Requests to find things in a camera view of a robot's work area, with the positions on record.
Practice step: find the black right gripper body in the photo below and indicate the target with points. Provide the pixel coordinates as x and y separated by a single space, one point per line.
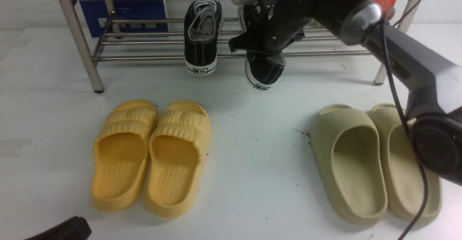
279 27

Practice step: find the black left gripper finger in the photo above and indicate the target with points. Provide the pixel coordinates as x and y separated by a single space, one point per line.
74 228

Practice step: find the black canvas sneaker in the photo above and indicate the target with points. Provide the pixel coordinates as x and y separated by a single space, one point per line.
260 71
202 24

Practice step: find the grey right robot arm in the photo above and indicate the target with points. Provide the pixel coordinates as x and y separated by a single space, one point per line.
434 82

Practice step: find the silver metal shoe rack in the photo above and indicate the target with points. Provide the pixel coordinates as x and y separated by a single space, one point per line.
90 59

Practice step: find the left yellow ribbed slipper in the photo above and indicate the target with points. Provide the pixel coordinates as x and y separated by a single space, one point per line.
121 155

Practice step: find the yellow ribbed slipper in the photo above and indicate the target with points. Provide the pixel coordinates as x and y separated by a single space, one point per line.
121 155
178 148

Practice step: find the right yellow ribbed slipper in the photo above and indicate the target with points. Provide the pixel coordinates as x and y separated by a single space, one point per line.
178 148

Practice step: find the left olive foam slide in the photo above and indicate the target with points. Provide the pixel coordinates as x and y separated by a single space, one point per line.
346 147

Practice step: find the olive foam slide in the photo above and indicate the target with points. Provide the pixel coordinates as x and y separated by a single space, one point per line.
346 147
403 180

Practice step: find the blue box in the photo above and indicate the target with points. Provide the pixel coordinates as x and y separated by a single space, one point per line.
96 14

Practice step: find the right olive foam slide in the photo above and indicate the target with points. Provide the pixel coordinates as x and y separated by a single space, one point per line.
403 180

